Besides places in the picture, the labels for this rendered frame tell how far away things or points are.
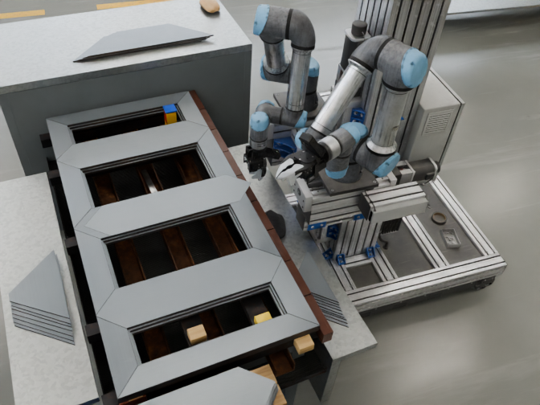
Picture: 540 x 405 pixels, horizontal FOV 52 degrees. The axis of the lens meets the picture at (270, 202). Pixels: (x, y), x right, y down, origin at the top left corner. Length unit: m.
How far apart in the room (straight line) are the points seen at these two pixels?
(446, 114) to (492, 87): 2.66
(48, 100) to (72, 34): 0.44
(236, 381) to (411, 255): 1.58
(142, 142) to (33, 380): 1.19
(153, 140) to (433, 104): 1.32
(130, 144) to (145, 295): 0.88
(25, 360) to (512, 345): 2.42
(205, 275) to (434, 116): 1.19
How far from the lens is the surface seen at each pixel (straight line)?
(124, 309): 2.11
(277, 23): 2.17
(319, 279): 2.35
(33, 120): 3.03
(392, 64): 1.90
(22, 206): 2.70
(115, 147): 2.73
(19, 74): 2.97
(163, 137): 2.76
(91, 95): 2.98
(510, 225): 3.93
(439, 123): 2.56
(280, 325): 2.05
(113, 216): 2.41
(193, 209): 2.40
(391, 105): 1.99
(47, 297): 2.29
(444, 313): 3.30
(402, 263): 3.16
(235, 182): 2.51
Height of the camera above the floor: 2.60
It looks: 46 degrees down
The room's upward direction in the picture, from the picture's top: 5 degrees clockwise
